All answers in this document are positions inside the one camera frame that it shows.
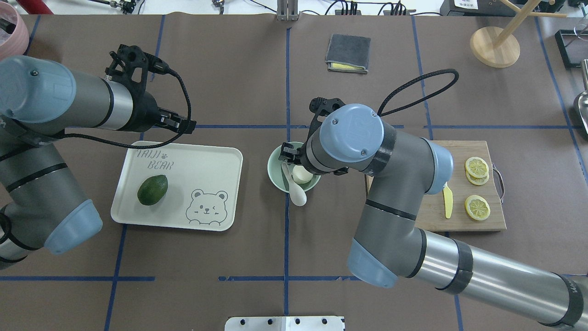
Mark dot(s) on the red bottle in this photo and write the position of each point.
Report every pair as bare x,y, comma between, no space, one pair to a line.
35,7

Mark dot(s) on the single lemon slice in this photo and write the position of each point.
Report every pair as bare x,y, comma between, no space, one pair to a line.
477,208

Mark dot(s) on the wooden cutting board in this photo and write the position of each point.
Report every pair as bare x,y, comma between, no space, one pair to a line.
431,215

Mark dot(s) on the wooden mug tree stand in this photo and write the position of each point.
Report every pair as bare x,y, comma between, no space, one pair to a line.
497,47

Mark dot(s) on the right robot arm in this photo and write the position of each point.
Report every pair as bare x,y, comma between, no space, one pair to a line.
388,245

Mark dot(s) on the white steamed bun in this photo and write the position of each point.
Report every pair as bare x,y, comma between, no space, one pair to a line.
301,175

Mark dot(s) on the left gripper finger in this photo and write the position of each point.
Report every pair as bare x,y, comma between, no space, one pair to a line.
187,126
169,122

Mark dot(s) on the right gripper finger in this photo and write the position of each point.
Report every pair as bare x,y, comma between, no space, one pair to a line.
341,171
288,152

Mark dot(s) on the cream bear tray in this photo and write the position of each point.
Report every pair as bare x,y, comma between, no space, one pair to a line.
203,184

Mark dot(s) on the silver metal scoop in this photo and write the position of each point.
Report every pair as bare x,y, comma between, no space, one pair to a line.
581,101

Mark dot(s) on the pink bowl of ice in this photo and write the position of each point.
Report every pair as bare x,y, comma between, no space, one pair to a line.
17,42

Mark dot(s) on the white plastic spoon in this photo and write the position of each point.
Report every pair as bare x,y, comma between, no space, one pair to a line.
297,195

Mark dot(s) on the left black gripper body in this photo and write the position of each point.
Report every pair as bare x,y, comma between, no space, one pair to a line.
146,109

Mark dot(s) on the lemon slice pair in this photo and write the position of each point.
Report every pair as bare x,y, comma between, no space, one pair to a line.
477,171

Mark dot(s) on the yellow plastic knife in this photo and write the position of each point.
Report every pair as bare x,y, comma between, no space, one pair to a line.
448,200

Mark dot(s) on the black tray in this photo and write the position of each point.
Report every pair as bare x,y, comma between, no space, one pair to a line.
573,49

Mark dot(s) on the green avocado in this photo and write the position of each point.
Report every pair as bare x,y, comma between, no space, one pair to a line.
152,190

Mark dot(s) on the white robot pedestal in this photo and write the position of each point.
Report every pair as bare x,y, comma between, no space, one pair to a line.
286,323

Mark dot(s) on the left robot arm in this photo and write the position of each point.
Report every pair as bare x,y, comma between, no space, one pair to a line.
40,99

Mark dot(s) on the grey yellow folded cloth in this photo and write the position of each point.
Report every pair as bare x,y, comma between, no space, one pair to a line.
348,54

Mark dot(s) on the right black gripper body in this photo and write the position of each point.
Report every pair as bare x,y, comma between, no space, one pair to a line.
290,151

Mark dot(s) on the aluminium frame post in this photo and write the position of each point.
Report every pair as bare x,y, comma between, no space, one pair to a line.
287,10

